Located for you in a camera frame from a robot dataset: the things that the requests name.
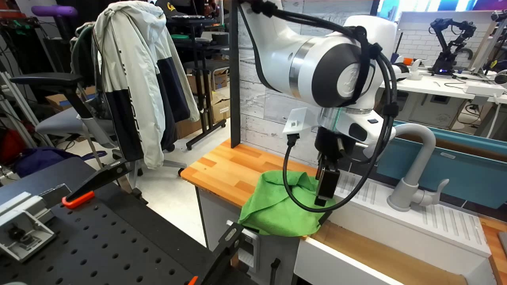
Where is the green towel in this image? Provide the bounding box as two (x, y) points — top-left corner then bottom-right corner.
(238, 170), (337, 238)

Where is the white wood-pattern backboard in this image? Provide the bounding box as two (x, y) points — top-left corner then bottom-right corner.
(239, 0), (381, 167)

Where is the grey tap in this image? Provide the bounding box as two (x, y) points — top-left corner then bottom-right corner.
(362, 123), (450, 213)

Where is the stack of cardboard boxes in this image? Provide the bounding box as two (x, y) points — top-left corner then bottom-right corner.
(175, 68), (231, 140)

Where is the white sink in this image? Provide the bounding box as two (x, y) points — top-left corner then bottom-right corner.
(294, 170), (498, 285)

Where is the white table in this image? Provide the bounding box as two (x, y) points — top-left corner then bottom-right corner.
(379, 67), (507, 137)

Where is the black rolling desk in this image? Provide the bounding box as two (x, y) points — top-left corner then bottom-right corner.
(166, 14), (231, 151)

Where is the teal panel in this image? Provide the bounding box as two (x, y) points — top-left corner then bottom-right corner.
(375, 121), (507, 209)

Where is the black clamp with orange tip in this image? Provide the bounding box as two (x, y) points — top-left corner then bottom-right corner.
(61, 158), (132, 210)
(186, 222), (247, 285)

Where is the white power strip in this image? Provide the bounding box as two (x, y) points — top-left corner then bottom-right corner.
(463, 84), (506, 98)

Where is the white and navy jacket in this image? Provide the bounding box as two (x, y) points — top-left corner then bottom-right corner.
(93, 0), (201, 169)

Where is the office chair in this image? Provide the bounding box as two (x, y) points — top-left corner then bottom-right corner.
(10, 22), (187, 204)

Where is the cardboard box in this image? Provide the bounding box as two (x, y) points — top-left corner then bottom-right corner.
(45, 85), (98, 112)

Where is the purple bag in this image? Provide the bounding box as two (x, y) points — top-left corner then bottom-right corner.
(15, 147), (108, 177)

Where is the purple padded bar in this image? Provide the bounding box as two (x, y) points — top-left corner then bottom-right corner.
(31, 5), (78, 17)

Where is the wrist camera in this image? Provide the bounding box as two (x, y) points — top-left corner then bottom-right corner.
(282, 107), (320, 137)

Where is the black post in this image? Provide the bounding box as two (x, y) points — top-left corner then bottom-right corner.
(229, 0), (242, 148)

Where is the grey metal bracket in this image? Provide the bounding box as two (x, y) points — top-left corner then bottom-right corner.
(0, 183), (72, 262)

